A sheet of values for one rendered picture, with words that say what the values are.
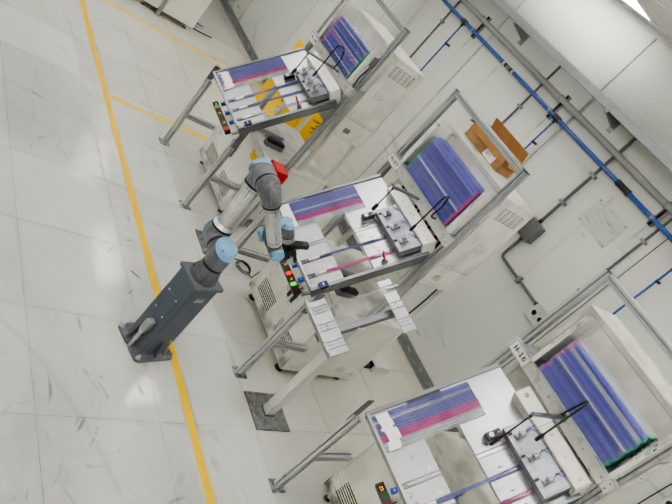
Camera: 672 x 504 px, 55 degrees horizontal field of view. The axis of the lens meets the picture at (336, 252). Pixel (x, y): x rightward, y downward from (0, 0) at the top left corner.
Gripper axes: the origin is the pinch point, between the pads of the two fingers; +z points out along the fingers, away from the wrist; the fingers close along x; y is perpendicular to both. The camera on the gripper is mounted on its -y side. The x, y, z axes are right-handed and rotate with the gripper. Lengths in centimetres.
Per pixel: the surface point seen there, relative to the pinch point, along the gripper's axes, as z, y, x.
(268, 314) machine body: 66, 16, -17
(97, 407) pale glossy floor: -9, 112, 54
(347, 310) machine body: 37.3, -25.5, 17.0
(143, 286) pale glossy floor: 19, 83, -30
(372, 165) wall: 144, -138, -198
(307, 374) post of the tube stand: 33, 12, 51
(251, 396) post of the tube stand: 56, 43, 40
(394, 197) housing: -6, -70, -21
